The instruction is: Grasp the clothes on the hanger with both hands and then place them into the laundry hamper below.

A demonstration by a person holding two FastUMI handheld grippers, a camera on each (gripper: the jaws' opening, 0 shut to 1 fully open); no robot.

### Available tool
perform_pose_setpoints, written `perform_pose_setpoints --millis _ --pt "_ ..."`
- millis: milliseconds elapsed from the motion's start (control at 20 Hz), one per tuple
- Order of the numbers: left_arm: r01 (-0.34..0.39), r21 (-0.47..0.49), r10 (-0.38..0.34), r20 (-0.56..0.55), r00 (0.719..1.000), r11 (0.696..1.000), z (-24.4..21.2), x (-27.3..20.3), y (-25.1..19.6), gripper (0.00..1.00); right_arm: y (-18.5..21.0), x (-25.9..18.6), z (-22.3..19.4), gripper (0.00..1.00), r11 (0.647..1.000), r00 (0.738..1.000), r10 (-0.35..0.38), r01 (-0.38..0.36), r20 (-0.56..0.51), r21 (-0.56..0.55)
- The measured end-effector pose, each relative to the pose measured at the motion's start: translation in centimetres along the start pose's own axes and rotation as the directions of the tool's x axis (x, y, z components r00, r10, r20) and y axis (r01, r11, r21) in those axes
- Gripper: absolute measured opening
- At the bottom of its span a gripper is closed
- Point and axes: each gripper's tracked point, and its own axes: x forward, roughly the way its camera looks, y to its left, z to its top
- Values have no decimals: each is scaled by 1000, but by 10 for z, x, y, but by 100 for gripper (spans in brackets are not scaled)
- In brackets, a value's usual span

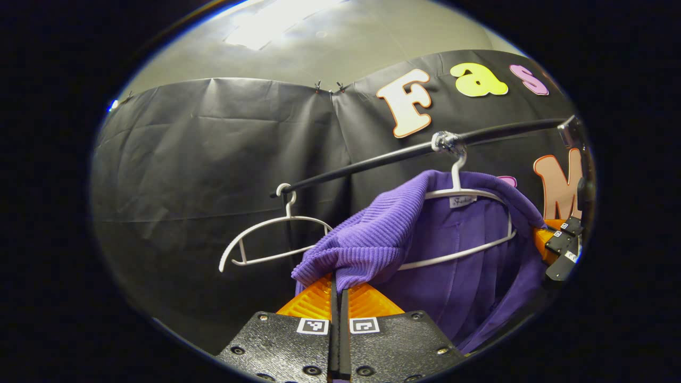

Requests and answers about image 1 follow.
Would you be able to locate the black clothes rack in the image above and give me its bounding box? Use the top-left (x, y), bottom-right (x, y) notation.
top-left (270, 114), bottom-right (591, 199)

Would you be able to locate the white plastic hanger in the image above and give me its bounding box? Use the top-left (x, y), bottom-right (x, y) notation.
top-left (396, 131), bottom-right (518, 272)
top-left (218, 183), bottom-right (334, 273)

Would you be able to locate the black backdrop cloth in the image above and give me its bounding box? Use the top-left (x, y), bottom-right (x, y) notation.
top-left (92, 49), bottom-right (586, 356)

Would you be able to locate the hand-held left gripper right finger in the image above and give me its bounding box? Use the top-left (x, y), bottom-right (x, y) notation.
top-left (340, 281), bottom-right (465, 383)

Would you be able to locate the purple jacket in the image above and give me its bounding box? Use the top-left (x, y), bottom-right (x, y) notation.
top-left (291, 170), bottom-right (549, 355)

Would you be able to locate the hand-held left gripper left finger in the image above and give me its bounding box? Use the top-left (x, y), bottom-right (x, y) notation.
top-left (215, 273), bottom-right (340, 383)

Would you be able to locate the ceiling light panel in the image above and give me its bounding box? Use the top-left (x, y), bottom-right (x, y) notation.
top-left (223, 0), bottom-right (341, 51)

